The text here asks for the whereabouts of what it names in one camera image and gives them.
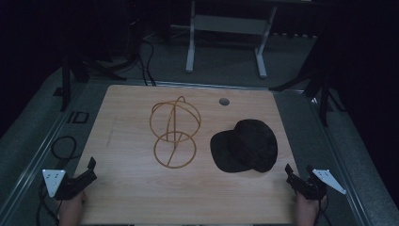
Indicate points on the person's right hand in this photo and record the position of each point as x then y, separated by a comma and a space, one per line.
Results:
307, 210

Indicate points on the black metal stand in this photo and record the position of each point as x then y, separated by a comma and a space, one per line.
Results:
66, 81
323, 94

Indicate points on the white metal stand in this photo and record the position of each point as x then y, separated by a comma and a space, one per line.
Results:
230, 24

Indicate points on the metal frame rail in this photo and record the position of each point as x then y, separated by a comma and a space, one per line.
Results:
34, 157
204, 84
338, 163

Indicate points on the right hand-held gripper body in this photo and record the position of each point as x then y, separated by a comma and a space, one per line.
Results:
313, 190

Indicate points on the black cap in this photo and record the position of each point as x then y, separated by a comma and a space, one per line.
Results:
247, 146

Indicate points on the grey round table grommet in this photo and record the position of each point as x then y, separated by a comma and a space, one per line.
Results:
224, 101

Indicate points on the person's left hand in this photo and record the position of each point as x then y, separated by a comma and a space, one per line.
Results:
71, 210

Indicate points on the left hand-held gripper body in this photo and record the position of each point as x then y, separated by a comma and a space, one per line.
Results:
53, 182

